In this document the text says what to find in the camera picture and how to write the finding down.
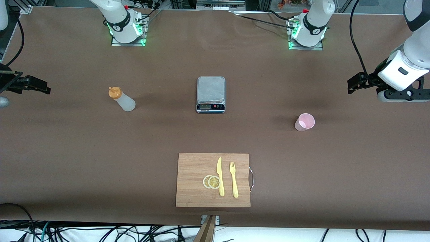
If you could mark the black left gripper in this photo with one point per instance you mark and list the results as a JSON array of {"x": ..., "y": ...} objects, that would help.
[{"x": 370, "y": 81}]

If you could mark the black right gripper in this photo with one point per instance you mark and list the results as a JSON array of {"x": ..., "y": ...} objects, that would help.
[{"x": 10, "y": 80}]

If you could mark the pink plastic cup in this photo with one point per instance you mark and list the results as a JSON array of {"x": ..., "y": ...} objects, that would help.
[{"x": 304, "y": 122}]

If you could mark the white sauce bottle orange cap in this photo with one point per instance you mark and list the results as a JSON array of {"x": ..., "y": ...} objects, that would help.
[{"x": 126, "y": 102}]

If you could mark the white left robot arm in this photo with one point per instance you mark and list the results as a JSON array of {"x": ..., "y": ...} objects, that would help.
[{"x": 315, "y": 20}]

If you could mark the brown table cover sheet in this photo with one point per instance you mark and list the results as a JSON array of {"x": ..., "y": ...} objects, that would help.
[{"x": 100, "y": 151}]

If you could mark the orange red toy pile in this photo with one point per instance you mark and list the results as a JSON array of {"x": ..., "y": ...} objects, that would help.
[{"x": 292, "y": 3}]

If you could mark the silver digital kitchen scale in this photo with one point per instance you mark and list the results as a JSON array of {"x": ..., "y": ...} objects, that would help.
[{"x": 210, "y": 89}]

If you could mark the white power strip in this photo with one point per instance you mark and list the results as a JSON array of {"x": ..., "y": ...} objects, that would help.
[{"x": 220, "y": 6}]

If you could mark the yellow plastic fork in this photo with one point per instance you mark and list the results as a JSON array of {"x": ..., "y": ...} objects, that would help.
[{"x": 235, "y": 188}]

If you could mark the yellow plastic knife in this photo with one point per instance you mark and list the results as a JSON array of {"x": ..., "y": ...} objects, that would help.
[{"x": 220, "y": 188}]

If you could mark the yellow lemon slice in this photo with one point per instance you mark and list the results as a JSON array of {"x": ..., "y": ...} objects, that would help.
[
  {"x": 214, "y": 182},
  {"x": 205, "y": 182}
]

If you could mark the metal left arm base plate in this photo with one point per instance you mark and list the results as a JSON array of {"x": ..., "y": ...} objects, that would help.
[{"x": 305, "y": 48}]

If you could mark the aluminium frame corner bracket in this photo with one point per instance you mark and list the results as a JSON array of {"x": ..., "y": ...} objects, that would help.
[{"x": 26, "y": 9}]

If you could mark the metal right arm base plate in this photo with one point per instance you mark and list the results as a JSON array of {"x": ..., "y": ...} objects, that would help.
[{"x": 127, "y": 44}]

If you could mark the small metal mounting bracket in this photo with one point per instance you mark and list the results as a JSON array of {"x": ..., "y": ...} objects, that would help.
[{"x": 217, "y": 219}]

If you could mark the wooden post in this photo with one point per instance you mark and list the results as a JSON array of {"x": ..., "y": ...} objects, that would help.
[{"x": 206, "y": 232}]

